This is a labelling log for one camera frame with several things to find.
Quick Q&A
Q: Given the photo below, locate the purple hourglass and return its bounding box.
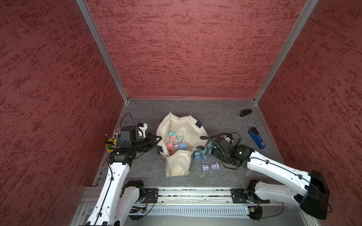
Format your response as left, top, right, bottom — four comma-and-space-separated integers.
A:
172, 144, 181, 152
201, 162, 220, 172

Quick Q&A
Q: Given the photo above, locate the purple hourglass front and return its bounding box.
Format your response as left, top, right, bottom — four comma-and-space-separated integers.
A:
201, 162, 220, 172

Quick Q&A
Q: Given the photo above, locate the cream canvas tote bag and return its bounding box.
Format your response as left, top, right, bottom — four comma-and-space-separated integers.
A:
156, 113, 208, 177

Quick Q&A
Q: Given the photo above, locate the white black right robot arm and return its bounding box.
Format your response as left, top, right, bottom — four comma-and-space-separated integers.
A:
200, 133, 332, 220

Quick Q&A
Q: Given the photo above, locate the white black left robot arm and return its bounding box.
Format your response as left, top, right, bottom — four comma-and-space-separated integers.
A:
82, 132, 162, 226

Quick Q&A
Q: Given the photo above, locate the yellow pencil holder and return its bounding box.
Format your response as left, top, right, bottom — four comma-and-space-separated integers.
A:
104, 128, 121, 153

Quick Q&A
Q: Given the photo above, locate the blue stapler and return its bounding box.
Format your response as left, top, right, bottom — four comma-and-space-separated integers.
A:
248, 127, 265, 149

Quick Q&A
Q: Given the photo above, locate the small black device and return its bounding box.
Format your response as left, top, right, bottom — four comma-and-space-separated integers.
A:
239, 109, 253, 117

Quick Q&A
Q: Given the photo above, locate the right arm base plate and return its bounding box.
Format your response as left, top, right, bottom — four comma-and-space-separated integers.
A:
230, 188, 270, 204

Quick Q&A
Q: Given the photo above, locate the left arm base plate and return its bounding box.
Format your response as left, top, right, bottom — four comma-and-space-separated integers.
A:
135, 188, 159, 204

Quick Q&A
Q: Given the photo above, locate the aluminium front rail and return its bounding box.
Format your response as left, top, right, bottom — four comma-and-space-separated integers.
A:
79, 186, 307, 205

